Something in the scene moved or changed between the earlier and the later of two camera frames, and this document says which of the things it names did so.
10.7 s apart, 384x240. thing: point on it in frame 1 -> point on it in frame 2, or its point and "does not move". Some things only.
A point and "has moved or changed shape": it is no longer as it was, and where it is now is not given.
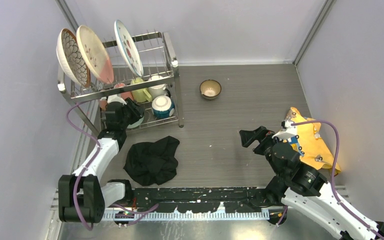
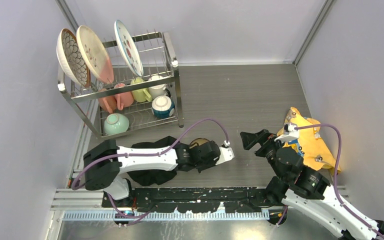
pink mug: x=124 y=95 does not move
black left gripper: x=136 y=111 -> x=212 y=162
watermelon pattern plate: x=128 y=48 does not move
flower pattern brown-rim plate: x=70 y=59 does not move
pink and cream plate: x=94 y=54 does not move
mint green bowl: x=136 y=124 has moved or changed shape
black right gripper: x=247 y=136 does not move
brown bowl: x=210 y=89 -> x=198 y=142
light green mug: x=141 y=95 does not move
